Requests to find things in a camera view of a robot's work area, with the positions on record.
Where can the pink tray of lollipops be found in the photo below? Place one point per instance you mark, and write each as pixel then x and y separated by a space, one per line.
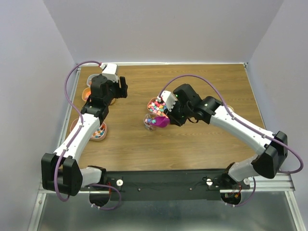
pixel 98 135

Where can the grey tray of candy sticks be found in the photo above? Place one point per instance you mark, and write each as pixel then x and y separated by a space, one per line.
pixel 89 80

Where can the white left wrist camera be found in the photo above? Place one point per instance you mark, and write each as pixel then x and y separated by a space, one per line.
pixel 109 70

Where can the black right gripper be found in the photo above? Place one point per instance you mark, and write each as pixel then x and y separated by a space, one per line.
pixel 172 118

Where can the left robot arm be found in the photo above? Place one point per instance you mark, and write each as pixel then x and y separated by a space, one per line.
pixel 60 170

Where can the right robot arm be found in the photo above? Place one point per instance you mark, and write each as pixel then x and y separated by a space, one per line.
pixel 269 148

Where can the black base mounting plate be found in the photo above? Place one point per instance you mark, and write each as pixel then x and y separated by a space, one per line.
pixel 164 185

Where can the pink tray of candies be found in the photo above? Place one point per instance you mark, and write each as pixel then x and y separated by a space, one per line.
pixel 156 107

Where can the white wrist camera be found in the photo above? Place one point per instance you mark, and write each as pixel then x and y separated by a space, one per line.
pixel 109 70
pixel 169 99

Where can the orange tray of gummies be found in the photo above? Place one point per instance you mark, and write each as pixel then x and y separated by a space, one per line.
pixel 85 94

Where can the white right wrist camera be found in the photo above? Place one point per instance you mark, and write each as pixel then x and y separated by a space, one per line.
pixel 169 99

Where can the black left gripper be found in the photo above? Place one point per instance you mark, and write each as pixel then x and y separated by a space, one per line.
pixel 121 92

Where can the white jar lid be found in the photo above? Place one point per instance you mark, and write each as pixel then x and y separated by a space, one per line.
pixel 230 108

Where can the clear plastic jar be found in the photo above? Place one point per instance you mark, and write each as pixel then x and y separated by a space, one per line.
pixel 149 121

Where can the magenta plastic scoop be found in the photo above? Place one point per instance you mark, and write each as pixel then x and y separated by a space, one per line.
pixel 160 121

